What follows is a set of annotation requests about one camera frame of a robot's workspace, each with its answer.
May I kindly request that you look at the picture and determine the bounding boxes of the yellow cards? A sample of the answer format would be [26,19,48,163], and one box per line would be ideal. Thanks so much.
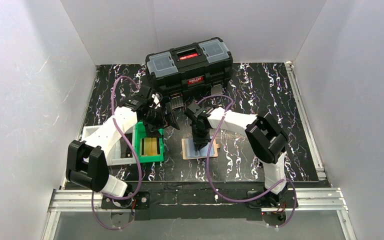
[140,137,161,157]

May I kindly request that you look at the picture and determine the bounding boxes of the white plastic bin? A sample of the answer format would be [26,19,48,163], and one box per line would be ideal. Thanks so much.
[80,125,136,166]

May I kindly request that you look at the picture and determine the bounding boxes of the black plastic toolbox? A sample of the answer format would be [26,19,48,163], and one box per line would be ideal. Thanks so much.
[145,37,233,100]

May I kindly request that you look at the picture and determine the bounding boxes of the green plastic bin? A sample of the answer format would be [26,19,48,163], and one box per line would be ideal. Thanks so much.
[132,122,165,164]

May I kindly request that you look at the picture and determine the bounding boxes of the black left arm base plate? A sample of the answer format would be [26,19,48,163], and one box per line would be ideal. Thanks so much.
[101,191,151,210]

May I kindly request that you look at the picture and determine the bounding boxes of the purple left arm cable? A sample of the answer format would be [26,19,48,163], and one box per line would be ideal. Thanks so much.
[90,75,144,231]

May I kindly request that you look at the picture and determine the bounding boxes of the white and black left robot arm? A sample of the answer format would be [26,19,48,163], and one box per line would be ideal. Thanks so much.
[65,86,179,200]

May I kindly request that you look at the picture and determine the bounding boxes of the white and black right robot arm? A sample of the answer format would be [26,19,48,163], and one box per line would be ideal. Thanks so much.
[184,102,289,206]

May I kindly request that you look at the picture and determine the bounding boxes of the aluminium front rail frame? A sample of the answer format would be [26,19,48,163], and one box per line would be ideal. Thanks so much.
[42,188,356,240]

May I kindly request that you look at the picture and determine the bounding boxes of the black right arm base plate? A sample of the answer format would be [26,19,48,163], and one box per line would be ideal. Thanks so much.
[245,190,295,213]

